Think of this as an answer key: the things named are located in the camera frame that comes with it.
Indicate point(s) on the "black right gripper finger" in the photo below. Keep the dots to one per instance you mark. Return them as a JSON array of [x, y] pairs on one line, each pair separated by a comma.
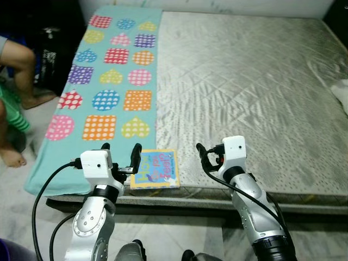
[[203, 155]]

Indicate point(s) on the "colourful children's book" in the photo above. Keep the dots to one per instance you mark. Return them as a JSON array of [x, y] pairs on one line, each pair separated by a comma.
[[156, 169]]

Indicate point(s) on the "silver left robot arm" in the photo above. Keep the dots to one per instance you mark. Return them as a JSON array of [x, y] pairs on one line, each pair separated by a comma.
[[89, 228]]

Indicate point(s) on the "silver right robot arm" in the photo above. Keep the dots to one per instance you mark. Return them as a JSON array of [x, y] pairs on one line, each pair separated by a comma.
[[261, 217]]

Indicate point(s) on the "white quilted mattress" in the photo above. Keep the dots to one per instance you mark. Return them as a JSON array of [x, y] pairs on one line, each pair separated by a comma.
[[244, 98]]

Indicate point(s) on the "teal blanket with colourful shapes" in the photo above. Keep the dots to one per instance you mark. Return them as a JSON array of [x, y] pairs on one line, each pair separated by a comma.
[[109, 81]]

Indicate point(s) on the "grey robot left leg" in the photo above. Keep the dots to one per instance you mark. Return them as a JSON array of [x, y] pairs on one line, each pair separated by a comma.
[[130, 251]]

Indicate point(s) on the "grey robot leg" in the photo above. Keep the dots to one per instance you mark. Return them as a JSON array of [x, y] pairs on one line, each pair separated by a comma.
[[130, 251], [204, 256]]

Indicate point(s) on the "black bag with white print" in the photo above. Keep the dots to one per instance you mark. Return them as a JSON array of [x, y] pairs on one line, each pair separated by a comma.
[[54, 60]]

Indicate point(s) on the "grey robot right leg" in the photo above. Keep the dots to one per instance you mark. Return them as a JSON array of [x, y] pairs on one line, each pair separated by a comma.
[[204, 256]]

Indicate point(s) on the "person in green striped clothes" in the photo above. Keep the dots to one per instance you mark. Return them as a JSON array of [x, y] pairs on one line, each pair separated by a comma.
[[22, 60]]

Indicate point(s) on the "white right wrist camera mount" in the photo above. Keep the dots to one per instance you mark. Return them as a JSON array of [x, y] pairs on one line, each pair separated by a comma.
[[234, 151]]

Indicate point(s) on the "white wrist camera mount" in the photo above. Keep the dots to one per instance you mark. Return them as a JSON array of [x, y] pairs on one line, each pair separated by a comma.
[[234, 151], [97, 166]]

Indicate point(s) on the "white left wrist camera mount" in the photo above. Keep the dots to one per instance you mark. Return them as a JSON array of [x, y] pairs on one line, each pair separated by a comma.
[[97, 166]]

